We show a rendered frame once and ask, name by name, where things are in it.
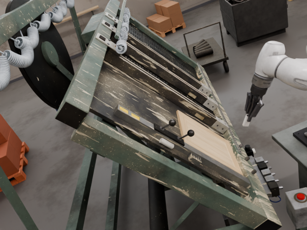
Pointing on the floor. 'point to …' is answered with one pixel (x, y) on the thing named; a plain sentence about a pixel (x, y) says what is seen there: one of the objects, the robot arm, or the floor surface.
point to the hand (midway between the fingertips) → (247, 120)
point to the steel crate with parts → (254, 19)
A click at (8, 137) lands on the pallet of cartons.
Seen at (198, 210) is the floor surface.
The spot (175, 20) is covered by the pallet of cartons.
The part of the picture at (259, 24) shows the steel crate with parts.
